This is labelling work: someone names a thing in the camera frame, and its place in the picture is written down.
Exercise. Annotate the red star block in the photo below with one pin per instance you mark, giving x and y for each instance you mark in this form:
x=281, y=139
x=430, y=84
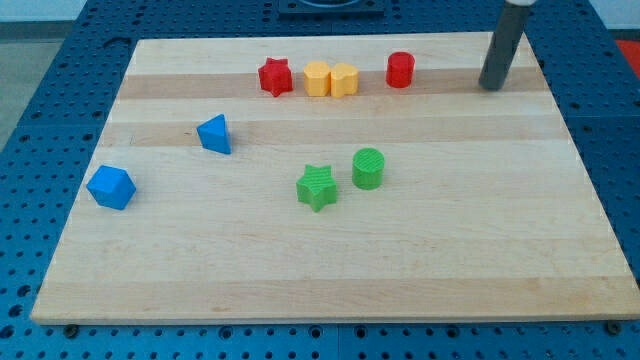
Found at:
x=275, y=76

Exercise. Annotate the green cylinder block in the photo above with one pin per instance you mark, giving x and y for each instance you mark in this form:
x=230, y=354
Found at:
x=368, y=168

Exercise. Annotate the green star block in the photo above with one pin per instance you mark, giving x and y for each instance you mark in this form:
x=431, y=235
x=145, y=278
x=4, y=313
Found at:
x=317, y=187

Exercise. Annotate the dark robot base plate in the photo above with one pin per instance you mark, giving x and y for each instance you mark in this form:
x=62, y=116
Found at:
x=294, y=8

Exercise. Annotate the blue triangle block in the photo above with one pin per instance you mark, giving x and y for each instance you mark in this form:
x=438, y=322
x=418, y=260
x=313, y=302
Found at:
x=214, y=135

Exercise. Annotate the red cylinder block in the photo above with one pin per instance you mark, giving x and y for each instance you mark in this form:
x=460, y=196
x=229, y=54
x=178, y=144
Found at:
x=400, y=69

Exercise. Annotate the blue cube block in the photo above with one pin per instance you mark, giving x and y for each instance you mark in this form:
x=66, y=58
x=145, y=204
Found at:
x=111, y=187

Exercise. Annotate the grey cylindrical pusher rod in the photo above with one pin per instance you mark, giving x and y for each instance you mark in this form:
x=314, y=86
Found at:
x=504, y=43

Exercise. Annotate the yellow heart block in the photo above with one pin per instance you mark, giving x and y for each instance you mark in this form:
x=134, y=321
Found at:
x=344, y=80

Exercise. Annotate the yellow hexagon block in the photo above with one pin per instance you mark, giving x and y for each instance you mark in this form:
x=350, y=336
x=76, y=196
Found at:
x=316, y=75

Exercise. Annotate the light wooden board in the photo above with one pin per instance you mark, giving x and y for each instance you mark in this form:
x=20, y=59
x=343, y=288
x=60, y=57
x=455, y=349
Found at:
x=486, y=212

